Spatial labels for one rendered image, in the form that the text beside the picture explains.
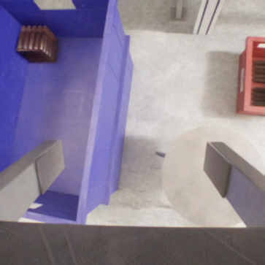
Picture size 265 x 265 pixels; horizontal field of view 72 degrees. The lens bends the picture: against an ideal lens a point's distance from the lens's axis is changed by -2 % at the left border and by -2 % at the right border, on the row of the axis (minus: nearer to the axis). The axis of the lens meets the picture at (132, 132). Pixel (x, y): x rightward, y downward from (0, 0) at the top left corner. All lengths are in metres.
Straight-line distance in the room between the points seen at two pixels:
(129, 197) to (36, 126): 0.48
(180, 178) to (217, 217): 0.15
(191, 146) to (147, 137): 0.30
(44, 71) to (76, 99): 0.18
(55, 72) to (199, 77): 0.61
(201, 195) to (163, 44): 0.69
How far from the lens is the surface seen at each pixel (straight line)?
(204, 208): 0.62
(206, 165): 0.16
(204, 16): 0.93
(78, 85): 0.72
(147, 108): 0.86
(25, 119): 0.79
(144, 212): 0.88
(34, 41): 0.76
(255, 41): 0.93
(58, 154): 0.16
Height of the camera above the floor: 0.84
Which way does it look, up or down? 79 degrees down
